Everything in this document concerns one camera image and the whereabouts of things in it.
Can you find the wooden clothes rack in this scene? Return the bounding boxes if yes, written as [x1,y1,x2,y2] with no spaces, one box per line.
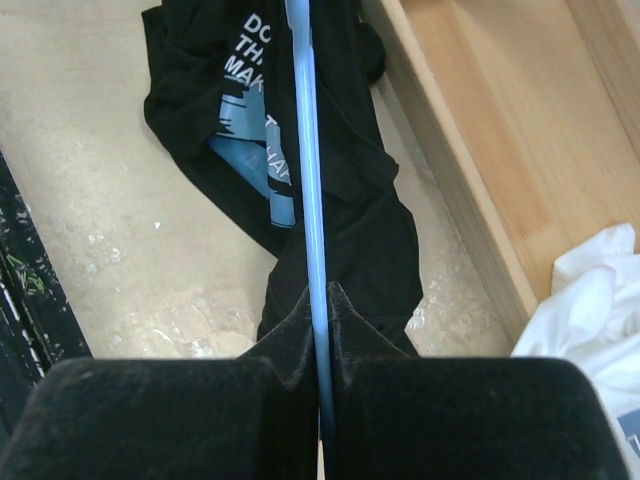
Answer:
[363,1,639,340]

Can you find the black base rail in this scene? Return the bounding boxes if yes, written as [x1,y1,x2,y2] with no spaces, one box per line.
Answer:
[1,160,92,444]

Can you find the white t-shirt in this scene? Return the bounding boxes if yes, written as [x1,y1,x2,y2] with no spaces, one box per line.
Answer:
[509,223,640,451]

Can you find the blue wire hanger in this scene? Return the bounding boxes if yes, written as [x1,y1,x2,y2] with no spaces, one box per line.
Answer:
[285,0,336,449]

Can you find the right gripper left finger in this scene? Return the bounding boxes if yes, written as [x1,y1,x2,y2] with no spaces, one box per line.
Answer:
[1,296,318,479]

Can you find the black t-shirt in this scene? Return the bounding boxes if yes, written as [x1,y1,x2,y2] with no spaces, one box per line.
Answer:
[142,1,423,354]

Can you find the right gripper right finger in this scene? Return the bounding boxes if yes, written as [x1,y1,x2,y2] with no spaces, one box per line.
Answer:
[327,283,630,479]

